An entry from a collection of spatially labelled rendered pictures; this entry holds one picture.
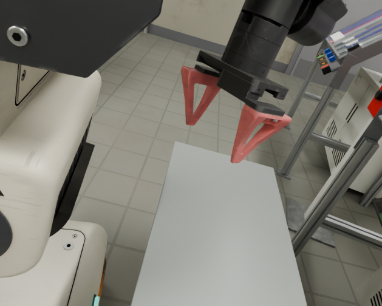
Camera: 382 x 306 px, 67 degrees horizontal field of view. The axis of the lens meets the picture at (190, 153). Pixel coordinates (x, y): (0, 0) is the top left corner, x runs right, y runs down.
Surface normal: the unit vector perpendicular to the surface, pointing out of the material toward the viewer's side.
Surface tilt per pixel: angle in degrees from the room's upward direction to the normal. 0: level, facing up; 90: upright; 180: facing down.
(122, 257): 0
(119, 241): 0
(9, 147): 8
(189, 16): 90
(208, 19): 90
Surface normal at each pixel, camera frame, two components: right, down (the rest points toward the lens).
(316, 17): 0.62, 0.50
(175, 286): 0.25, -0.79
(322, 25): 0.53, 0.67
